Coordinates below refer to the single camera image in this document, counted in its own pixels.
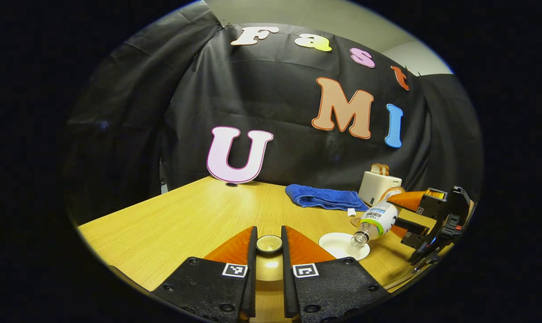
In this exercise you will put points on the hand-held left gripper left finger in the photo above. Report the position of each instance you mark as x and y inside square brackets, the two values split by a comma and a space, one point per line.
[251, 278]

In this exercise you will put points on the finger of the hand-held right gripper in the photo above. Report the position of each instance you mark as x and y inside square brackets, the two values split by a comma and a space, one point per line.
[412, 226]
[409, 200]

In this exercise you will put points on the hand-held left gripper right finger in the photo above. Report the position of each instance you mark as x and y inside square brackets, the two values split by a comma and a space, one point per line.
[288, 278]

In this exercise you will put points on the clear water bottle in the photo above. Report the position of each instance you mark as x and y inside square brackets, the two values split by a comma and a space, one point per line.
[378, 220]

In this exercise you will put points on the white teacup lid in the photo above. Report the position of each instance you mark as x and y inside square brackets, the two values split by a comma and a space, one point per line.
[269, 244]

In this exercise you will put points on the round cork coaster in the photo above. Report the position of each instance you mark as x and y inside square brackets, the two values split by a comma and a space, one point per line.
[355, 222]

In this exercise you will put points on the white teacup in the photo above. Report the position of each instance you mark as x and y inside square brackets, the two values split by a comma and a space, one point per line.
[336, 246]

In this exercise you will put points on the white toaster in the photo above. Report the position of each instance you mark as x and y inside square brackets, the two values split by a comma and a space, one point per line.
[376, 186]

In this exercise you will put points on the toast bread slice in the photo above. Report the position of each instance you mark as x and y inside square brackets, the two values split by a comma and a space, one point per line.
[375, 169]
[385, 170]

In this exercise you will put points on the blue folded towel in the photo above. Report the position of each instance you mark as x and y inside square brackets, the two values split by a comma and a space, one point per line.
[324, 197]

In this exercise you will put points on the black backdrop cloth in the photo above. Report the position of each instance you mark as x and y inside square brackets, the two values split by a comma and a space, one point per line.
[253, 98]

